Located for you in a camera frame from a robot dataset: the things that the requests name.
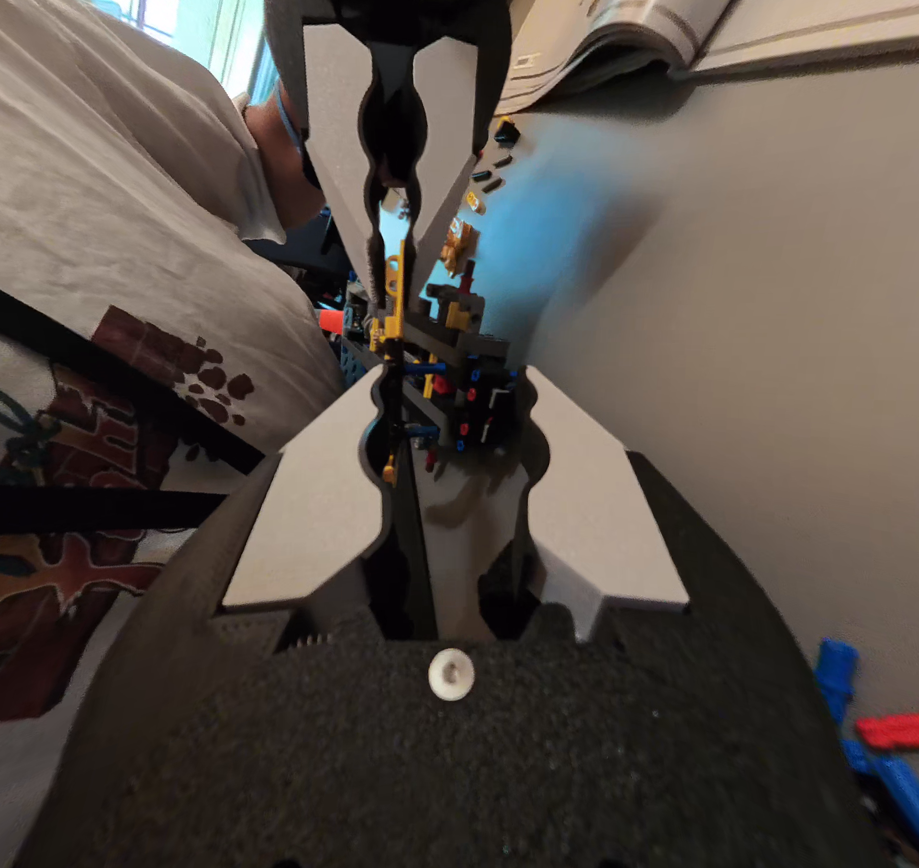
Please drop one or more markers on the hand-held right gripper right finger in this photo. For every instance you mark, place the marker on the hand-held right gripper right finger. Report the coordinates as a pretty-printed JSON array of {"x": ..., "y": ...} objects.
[{"x": 603, "y": 523}]

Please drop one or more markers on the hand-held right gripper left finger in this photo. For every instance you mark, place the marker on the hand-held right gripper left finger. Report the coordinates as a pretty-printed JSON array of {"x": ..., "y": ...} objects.
[{"x": 316, "y": 516}]

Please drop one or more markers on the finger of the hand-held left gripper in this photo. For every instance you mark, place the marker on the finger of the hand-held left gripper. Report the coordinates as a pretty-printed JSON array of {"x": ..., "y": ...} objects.
[
  {"x": 452, "y": 114},
  {"x": 334, "y": 107}
]

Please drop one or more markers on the small yellow lego piece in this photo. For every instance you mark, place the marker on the small yellow lego piece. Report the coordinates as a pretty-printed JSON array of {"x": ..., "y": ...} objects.
[{"x": 390, "y": 470}]

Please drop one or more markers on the blue lego pin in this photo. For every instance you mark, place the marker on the blue lego pin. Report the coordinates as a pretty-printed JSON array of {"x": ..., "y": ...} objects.
[
  {"x": 423, "y": 366},
  {"x": 420, "y": 430}
]

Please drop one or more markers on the yellow lego panel piece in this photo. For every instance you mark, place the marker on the yellow lego panel piece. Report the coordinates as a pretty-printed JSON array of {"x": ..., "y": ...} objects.
[{"x": 391, "y": 294}]

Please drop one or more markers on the lego car chassis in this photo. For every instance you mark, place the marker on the lego car chassis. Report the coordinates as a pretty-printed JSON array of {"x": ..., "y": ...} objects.
[{"x": 467, "y": 380}]

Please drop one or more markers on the person's left forearm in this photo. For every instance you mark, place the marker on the person's left forearm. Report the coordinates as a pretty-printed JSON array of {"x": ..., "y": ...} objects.
[{"x": 283, "y": 164}]

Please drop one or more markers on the black yellow lego piece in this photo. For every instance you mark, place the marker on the black yellow lego piece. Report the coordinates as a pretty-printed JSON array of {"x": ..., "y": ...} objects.
[{"x": 507, "y": 132}]

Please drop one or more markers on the black lego pin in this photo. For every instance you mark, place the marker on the black lego pin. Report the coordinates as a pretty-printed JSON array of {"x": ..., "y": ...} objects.
[{"x": 501, "y": 162}]

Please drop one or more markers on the pile of yellow lego pieces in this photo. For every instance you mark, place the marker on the pile of yellow lego pieces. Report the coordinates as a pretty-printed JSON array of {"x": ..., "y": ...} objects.
[{"x": 459, "y": 236}]

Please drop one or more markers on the pile of red blue lego pins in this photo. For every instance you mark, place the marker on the pile of red blue lego pins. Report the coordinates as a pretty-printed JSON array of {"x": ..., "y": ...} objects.
[{"x": 876, "y": 731}]

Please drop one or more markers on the blue wristband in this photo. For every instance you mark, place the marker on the blue wristband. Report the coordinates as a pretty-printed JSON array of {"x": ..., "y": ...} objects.
[{"x": 286, "y": 114}]

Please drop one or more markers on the orange traffic cone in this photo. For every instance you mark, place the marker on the orange traffic cone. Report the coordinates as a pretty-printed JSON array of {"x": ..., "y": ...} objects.
[{"x": 332, "y": 320}]

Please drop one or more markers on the person's white printed shirt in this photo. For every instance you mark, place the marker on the person's white printed shirt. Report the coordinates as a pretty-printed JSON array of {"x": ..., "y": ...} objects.
[{"x": 143, "y": 236}]

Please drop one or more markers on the instruction booklet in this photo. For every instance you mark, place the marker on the instruction booklet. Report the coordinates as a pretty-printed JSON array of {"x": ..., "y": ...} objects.
[{"x": 682, "y": 7}]

